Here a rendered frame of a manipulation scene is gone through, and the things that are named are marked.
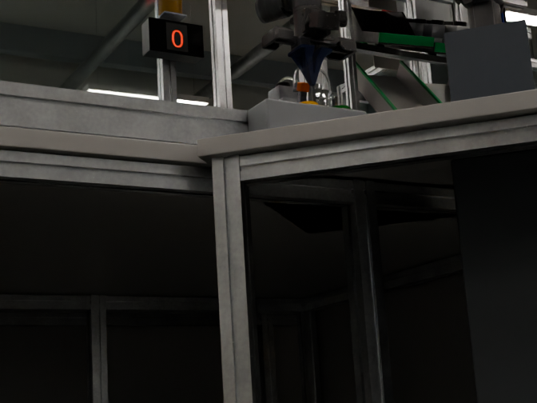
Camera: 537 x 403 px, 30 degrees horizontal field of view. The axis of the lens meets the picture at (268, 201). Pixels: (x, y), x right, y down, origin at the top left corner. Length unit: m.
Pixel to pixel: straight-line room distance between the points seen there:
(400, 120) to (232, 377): 0.46
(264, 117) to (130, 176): 0.28
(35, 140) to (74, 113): 0.14
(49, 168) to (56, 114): 0.13
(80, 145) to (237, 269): 0.30
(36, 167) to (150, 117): 0.25
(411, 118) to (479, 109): 0.10
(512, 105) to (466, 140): 0.08
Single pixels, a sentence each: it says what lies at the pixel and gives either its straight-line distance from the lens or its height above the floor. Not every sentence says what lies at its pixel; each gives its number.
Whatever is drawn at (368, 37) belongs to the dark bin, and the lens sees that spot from 2.19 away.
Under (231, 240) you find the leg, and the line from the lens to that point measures 1.55.
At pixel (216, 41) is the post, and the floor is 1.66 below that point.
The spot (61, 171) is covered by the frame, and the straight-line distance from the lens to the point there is 1.53.
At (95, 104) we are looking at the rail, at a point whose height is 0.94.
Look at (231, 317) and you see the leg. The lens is 1.53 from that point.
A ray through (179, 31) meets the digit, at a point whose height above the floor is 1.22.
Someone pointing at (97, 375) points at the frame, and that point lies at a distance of 2.93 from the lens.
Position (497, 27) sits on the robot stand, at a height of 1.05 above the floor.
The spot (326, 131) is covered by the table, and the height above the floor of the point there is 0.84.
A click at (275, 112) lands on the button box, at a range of 1.72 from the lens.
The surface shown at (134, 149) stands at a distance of 1.57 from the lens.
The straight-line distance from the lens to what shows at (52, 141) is 1.53.
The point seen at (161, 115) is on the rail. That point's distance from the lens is 1.71.
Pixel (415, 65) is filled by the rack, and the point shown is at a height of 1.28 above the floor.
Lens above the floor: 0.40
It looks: 13 degrees up
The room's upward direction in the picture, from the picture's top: 4 degrees counter-clockwise
